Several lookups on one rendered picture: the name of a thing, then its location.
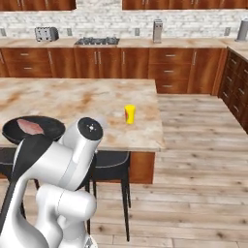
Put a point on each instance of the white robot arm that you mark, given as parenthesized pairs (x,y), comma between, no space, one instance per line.
(55,168)

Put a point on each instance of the black frying pan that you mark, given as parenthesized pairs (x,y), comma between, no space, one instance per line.
(51,127)

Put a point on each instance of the raw pink steak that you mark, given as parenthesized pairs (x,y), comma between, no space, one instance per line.
(30,127)

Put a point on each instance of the wooden island base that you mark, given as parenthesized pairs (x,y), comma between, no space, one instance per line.
(142,168)

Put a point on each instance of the wooden base cupboard run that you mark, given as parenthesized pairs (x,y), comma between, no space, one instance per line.
(135,64)

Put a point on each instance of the black hob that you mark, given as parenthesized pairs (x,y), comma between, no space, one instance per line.
(97,41)

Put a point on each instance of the wooden side cupboard run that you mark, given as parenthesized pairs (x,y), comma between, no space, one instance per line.
(235,84)

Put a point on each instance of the silver toaster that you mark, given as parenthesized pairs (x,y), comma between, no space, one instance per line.
(46,34)

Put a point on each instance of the grey wall socket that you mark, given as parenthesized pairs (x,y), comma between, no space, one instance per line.
(137,31)
(2,32)
(69,31)
(227,31)

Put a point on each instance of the wooden wall cupboard run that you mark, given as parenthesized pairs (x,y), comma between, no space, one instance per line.
(184,4)
(35,4)

